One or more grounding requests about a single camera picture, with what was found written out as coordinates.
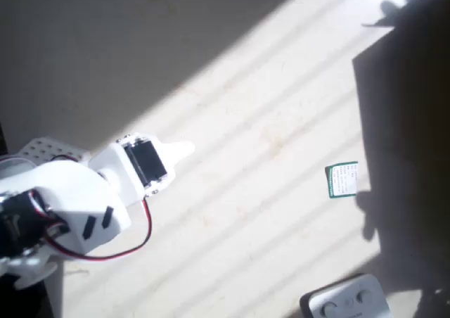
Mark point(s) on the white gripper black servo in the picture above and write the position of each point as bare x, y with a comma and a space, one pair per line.
147, 164

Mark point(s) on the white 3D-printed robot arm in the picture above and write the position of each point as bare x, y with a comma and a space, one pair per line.
70, 191

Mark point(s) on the green bordered white card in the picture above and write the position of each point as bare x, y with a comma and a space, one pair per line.
342, 181

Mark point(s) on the white device with round knobs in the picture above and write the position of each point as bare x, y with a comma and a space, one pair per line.
348, 297

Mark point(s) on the white perforated base plate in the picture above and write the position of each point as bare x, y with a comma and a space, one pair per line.
42, 147

